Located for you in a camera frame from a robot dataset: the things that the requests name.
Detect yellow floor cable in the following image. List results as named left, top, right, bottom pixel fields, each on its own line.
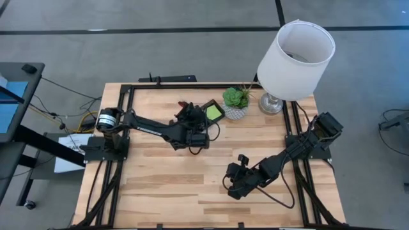
left=27, top=105, right=99, bottom=134

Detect black box with indicator light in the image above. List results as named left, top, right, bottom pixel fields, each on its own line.
left=137, top=72, right=198, bottom=84

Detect silver lamp with white shade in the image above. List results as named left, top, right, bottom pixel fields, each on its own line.
left=256, top=19, right=337, bottom=116

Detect black computer mouse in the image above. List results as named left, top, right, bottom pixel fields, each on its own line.
left=20, top=63, right=38, bottom=75

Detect blue laptop screen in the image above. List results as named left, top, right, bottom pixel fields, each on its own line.
left=0, top=80, right=29, bottom=135

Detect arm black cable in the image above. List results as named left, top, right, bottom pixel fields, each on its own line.
left=222, top=159, right=297, bottom=210
left=187, top=120, right=222, bottom=156

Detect succulent in white patterned pot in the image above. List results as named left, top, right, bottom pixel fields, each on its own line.
left=221, top=83, right=255, bottom=121

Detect dark grey side desk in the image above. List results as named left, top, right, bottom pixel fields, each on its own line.
left=0, top=62, right=84, bottom=207

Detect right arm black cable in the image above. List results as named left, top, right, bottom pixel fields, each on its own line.
left=222, top=159, right=297, bottom=210

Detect black mesh desk organizer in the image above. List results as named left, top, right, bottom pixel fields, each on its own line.
left=174, top=98, right=226, bottom=125

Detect green sticky notes pad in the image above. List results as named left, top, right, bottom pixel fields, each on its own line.
left=206, top=104, right=223, bottom=121

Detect black aluminium table frame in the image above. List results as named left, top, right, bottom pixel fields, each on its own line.
left=72, top=82, right=348, bottom=230

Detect white paper sheet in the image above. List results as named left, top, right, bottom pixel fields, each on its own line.
left=53, top=133, right=94, bottom=174

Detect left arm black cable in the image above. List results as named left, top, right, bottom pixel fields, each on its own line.
left=187, top=120, right=222, bottom=156

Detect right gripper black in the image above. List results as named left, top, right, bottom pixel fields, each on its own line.
left=226, top=161, right=266, bottom=201

